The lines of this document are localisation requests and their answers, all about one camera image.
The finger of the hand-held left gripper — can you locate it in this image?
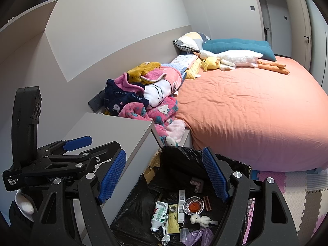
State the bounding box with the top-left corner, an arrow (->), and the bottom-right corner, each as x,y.
37,136 -> 93,158
49,141 -> 122,171

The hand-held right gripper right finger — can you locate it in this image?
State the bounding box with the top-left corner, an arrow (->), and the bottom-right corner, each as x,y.
202,147 -> 299,246

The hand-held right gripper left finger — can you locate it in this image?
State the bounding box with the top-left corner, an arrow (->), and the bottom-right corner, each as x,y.
31,150 -> 126,246

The pink patterned small box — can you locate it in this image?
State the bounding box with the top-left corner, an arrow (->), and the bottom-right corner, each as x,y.
190,176 -> 205,194

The golden foil cup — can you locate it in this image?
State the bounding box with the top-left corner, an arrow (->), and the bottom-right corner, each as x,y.
184,196 -> 205,216

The cardboard bin with black bag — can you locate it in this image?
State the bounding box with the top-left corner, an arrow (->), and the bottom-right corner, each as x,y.
110,146 -> 253,246

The long white cardboard box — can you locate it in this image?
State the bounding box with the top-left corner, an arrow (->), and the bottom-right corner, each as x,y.
178,189 -> 187,224

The white sponge bottle brush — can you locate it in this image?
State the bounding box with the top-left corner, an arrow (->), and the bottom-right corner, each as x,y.
190,214 -> 219,228

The white plastic milk bottle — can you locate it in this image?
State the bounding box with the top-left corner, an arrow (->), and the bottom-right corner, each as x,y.
150,201 -> 170,233

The purple plastic bag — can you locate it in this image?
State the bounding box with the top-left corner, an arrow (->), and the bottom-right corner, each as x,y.
184,228 -> 215,246

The yellow snack packet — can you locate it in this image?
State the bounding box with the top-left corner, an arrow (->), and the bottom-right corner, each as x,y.
164,211 -> 180,235

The clear plastic cup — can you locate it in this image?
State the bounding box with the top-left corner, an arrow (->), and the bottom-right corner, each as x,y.
179,228 -> 190,243

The grey bedside table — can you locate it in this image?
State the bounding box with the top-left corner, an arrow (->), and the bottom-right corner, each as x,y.
55,112 -> 166,244

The navy printed garment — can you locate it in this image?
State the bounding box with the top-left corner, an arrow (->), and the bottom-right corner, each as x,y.
103,78 -> 151,117

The pink printed fleece blanket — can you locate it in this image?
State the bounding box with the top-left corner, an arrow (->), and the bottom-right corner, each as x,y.
117,96 -> 187,148

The bed with orange sheet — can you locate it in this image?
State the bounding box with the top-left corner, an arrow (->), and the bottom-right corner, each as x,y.
151,55 -> 328,172

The pastel foam puzzle mat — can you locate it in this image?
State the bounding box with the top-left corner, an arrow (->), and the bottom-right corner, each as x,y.
243,168 -> 328,246

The mustard yellow garment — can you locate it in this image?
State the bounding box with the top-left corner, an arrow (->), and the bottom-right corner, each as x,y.
127,61 -> 161,84

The yellow dotted pillow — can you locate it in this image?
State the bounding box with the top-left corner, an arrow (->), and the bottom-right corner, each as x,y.
184,57 -> 203,80

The yellow duck plush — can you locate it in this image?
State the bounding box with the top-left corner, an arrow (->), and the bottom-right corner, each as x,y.
199,57 -> 221,72

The white goose plush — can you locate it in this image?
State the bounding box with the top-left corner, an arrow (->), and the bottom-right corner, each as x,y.
193,50 -> 290,76

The checkered patchwork pillow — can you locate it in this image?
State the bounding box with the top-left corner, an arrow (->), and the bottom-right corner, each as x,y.
173,32 -> 211,54

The grey room door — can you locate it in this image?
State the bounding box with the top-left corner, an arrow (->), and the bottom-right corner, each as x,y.
260,0 -> 313,58

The dark wall control panel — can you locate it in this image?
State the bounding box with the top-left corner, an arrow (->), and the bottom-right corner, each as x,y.
88,88 -> 106,114

